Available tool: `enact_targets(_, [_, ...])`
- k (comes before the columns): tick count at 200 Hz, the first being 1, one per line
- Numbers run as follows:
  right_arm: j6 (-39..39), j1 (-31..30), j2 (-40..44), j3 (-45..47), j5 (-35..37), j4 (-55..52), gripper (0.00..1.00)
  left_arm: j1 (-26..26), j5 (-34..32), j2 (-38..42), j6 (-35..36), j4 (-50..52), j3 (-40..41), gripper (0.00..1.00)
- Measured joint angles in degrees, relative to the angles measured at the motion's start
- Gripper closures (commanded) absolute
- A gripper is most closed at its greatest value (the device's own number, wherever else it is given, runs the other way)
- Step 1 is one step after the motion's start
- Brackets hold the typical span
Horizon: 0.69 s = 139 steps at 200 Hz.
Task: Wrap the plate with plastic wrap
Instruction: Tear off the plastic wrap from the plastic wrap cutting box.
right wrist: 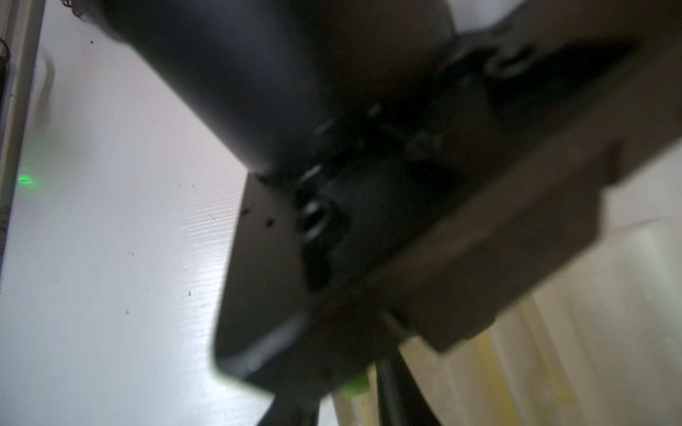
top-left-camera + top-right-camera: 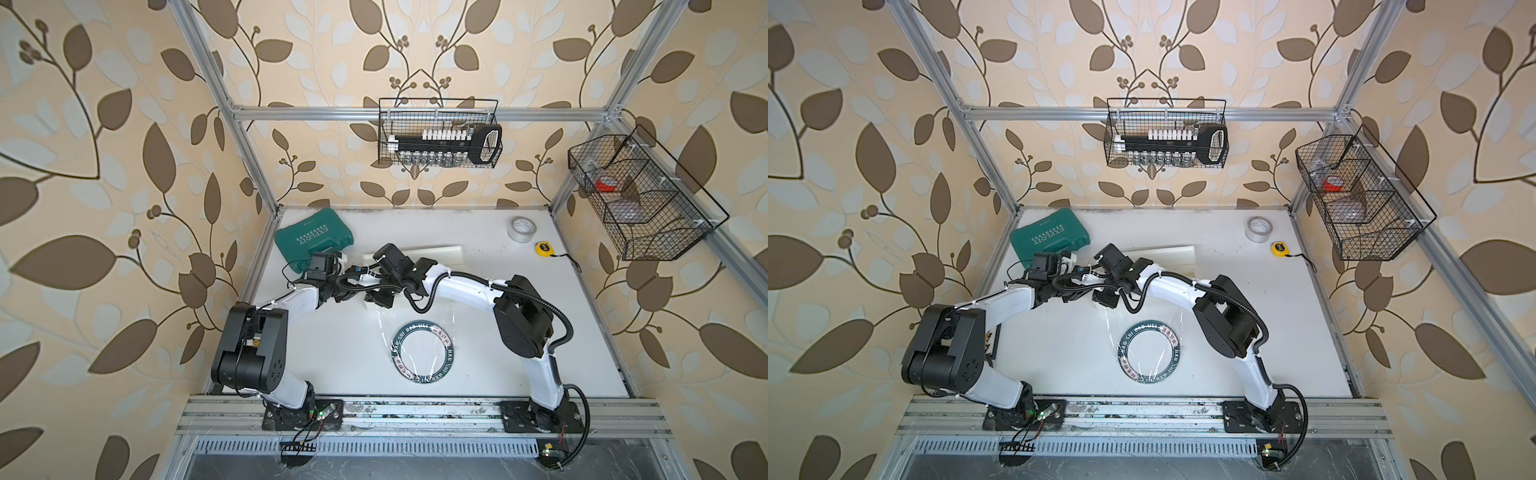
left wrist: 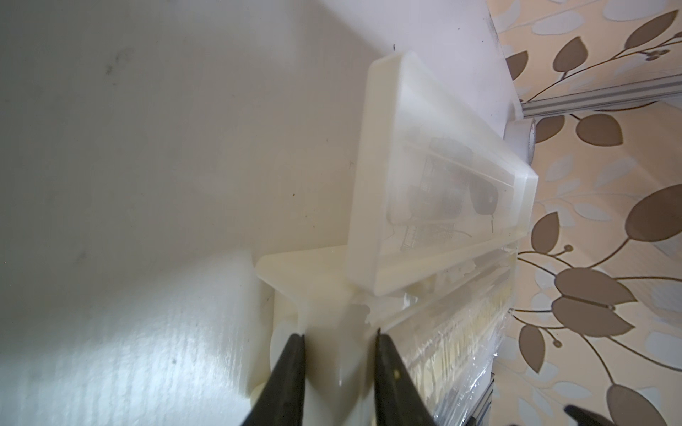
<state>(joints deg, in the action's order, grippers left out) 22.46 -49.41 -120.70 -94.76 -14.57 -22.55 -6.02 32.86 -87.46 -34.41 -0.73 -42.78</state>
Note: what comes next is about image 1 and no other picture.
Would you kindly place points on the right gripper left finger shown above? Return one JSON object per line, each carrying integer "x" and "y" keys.
{"x": 285, "y": 411}

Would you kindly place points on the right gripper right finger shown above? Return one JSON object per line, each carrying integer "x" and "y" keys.
{"x": 400, "y": 402}

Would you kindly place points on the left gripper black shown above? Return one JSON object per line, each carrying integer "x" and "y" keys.
{"x": 444, "y": 214}

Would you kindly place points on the white plastic wrap dispenser box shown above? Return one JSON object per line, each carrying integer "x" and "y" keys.
{"x": 598, "y": 343}

